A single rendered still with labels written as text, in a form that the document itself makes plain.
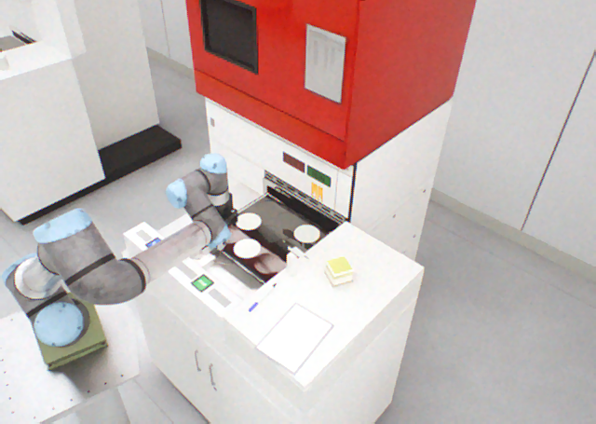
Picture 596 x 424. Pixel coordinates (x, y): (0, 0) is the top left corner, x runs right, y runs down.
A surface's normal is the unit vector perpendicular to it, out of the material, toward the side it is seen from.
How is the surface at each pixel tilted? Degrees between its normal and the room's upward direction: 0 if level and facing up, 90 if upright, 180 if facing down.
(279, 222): 0
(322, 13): 90
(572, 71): 90
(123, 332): 0
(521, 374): 0
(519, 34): 90
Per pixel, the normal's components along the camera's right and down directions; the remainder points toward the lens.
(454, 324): 0.01, -0.77
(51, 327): 0.41, -0.07
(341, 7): -0.69, 0.45
